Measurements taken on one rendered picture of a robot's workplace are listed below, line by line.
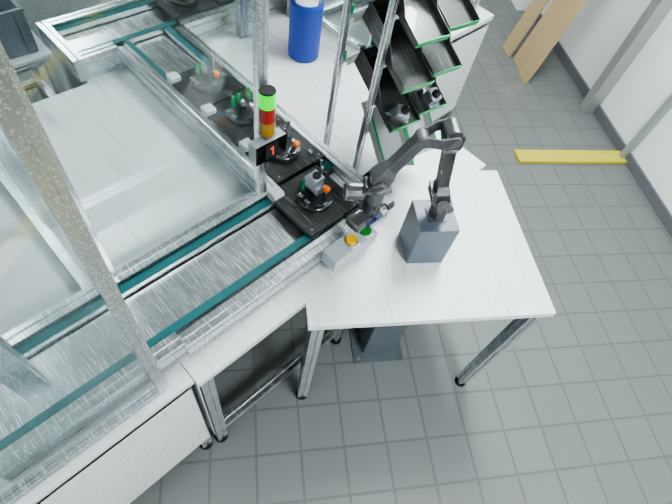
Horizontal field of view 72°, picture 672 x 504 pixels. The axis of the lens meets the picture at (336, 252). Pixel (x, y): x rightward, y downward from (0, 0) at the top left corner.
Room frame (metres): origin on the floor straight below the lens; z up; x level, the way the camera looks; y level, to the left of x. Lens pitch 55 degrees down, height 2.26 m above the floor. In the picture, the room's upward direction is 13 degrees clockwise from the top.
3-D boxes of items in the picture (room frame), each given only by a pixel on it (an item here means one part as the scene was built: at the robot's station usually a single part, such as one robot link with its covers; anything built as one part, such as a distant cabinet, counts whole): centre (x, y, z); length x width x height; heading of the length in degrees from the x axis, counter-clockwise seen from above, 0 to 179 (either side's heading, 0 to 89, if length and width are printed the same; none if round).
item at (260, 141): (1.07, 0.29, 1.29); 0.12 x 0.05 x 0.25; 145
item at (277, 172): (1.30, 0.29, 1.01); 0.24 x 0.24 x 0.13; 55
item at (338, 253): (0.96, -0.04, 0.93); 0.21 x 0.07 x 0.06; 145
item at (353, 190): (1.01, -0.04, 1.19); 0.12 x 0.08 x 0.11; 105
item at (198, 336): (0.84, 0.12, 0.91); 0.89 x 0.06 x 0.11; 145
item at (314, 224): (1.10, 0.12, 0.96); 0.24 x 0.24 x 0.02; 55
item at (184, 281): (0.92, 0.28, 0.91); 0.84 x 0.28 x 0.10; 145
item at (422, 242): (1.08, -0.31, 0.96); 0.14 x 0.14 x 0.20; 18
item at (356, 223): (1.02, -0.08, 1.09); 0.19 x 0.06 x 0.08; 145
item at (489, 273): (1.13, -0.29, 0.84); 0.90 x 0.70 x 0.03; 108
